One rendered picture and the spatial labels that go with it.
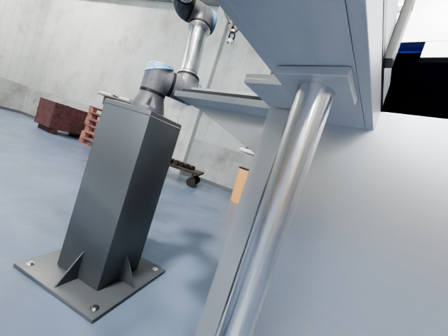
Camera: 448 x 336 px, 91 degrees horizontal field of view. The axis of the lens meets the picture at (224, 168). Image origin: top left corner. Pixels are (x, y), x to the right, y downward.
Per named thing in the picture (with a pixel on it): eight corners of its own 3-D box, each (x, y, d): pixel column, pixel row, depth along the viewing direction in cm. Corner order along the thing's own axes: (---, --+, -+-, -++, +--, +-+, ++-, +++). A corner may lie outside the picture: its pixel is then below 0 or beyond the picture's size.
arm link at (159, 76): (138, 88, 105) (146, 60, 104) (165, 99, 111) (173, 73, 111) (141, 84, 94) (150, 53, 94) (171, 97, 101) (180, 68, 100)
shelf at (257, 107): (341, 161, 109) (343, 157, 109) (302, 113, 52) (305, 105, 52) (258, 141, 137) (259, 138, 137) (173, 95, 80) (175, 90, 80)
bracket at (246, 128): (273, 164, 67) (287, 123, 66) (269, 162, 65) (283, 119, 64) (195, 141, 87) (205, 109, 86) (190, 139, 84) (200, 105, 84)
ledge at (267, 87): (327, 113, 47) (329, 105, 47) (312, 87, 37) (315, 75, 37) (269, 106, 55) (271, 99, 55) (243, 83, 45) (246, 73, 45)
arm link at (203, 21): (163, 99, 109) (187, 7, 119) (191, 111, 116) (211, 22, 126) (170, 91, 99) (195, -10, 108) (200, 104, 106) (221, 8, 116)
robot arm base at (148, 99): (122, 103, 98) (129, 81, 98) (144, 113, 113) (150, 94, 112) (149, 111, 94) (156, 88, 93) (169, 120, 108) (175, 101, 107)
